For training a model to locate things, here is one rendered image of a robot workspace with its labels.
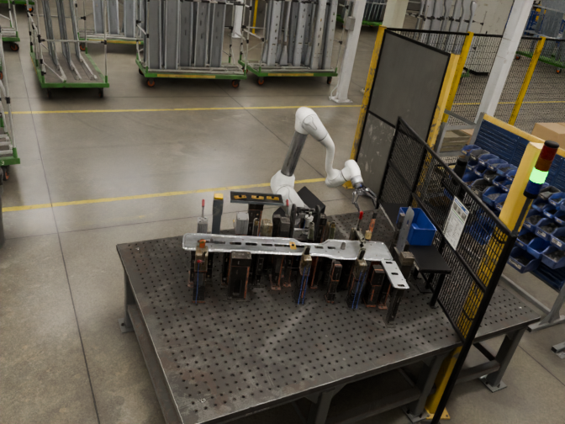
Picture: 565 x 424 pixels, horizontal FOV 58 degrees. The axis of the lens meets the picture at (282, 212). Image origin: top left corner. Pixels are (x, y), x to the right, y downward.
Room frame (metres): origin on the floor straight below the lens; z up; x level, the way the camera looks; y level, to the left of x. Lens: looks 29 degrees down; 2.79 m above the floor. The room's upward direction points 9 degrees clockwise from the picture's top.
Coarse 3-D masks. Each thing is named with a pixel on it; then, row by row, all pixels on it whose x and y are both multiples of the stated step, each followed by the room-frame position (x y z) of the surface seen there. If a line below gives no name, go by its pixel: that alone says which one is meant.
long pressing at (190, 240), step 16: (192, 240) 2.71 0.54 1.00; (208, 240) 2.74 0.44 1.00; (224, 240) 2.77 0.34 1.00; (240, 240) 2.80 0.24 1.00; (256, 240) 2.83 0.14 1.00; (272, 240) 2.86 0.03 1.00; (288, 240) 2.89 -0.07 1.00; (336, 240) 2.98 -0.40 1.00; (320, 256) 2.77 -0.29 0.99; (336, 256) 2.79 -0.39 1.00; (352, 256) 2.82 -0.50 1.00; (368, 256) 2.85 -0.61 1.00; (384, 256) 2.88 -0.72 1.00
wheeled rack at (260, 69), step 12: (264, 0) 10.13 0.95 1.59; (276, 0) 10.46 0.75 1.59; (288, 0) 10.67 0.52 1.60; (312, 0) 11.25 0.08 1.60; (348, 0) 11.06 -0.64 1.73; (264, 24) 10.05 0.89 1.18; (240, 48) 10.83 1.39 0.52; (252, 48) 10.94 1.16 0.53; (240, 60) 10.83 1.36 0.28; (252, 60) 11.02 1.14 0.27; (264, 72) 10.12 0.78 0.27; (276, 72) 10.26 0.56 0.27; (288, 72) 10.43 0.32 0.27; (300, 72) 10.58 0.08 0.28; (312, 72) 10.74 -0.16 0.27; (324, 72) 10.91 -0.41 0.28; (336, 72) 11.09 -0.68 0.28
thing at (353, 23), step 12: (360, 0) 9.92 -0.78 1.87; (360, 12) 9.95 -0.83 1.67; (348, 24) 9.90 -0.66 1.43; (360, 24) 9.98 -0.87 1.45; (348, 36) 10.01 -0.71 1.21; (348, 48) 9.94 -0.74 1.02; (348, 60) 9.92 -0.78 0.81; (348, 72) 9.95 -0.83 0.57; (348, 84) 9.98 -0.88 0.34; (336, 96) 9.96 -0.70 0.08
